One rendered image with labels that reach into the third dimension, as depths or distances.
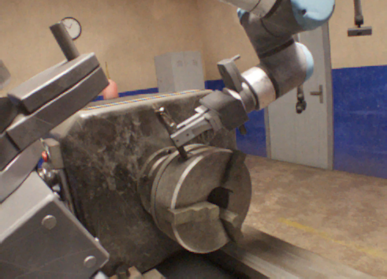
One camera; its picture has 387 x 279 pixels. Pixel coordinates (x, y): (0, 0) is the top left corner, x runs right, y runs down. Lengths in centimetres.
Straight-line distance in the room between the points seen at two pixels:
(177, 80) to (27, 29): 222
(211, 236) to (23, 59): 363
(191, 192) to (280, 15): 38
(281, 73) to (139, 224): 53
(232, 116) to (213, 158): 12
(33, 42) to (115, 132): 343
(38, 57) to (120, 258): 347
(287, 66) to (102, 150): 47
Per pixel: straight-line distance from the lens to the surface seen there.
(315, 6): 47
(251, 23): 58
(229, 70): 54
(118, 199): 72
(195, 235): 61
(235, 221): 62
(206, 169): 58
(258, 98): 56
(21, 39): 404
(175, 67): 413
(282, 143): 416
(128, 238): 77
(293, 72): 60
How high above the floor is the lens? 137
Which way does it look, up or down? 11 degrees down
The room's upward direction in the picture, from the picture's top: 7 degrees counter-clockwise
